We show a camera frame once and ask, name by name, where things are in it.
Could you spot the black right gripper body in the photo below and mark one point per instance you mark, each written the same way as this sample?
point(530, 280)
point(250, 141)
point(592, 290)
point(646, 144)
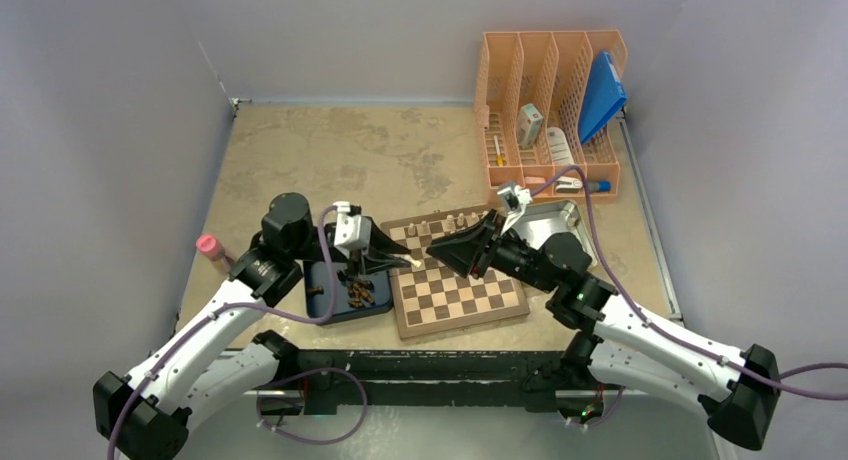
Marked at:
point(513, 258)

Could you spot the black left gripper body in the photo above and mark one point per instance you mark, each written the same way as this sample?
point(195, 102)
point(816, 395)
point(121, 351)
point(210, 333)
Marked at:
point(314, 243)

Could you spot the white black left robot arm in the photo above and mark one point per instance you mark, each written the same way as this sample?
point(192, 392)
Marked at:
point(149, 412)

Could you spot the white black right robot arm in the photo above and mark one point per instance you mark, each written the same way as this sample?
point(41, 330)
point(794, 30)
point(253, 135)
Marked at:
point(620, 342)

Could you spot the dark chess pieces pile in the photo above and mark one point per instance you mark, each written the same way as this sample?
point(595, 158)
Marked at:
point(359, 290)

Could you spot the wooden chess board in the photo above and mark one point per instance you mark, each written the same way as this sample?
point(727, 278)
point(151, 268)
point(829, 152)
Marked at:
point(433, 299)

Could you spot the dark blue plastic tray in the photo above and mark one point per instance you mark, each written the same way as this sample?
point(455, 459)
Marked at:
point(316, 274)

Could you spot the yellow rimmed metal tray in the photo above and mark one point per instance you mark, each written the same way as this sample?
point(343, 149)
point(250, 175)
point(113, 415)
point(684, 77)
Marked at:
point(541, 221)

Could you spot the white stapler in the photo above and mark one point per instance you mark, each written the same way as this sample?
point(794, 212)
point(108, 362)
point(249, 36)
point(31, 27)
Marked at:
point(566, 185)

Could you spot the orange white pen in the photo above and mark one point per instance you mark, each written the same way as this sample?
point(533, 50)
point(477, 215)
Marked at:
point(500, 161)

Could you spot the pink capped bottle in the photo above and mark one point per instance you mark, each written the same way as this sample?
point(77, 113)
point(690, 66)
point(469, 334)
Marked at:
point(210, 247)

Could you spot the white labelled bottle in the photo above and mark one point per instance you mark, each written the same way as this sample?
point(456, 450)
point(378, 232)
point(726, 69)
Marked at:
point(560, 150)

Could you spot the blue grey small cylinder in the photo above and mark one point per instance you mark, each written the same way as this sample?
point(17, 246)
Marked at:
point(597, 187)

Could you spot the white green small box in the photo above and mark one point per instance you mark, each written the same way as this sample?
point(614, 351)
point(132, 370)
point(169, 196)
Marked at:
point(528, 125)

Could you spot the orange plastic file organizer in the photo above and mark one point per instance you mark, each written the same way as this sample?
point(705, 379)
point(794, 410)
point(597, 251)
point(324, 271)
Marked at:
point(549, 69)

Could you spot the blue folder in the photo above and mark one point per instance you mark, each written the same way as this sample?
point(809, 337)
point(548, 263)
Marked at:
point(604, 96)

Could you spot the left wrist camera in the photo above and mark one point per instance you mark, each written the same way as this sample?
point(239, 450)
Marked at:
point(352, 229)

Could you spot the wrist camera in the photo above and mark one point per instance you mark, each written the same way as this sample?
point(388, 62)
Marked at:
point(515, 200)
point(352, 229)

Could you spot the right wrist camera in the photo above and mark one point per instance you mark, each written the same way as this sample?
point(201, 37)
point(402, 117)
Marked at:
point(515, 200)

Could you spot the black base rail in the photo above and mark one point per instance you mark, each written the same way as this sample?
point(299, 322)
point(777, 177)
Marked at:
point(535, 381)

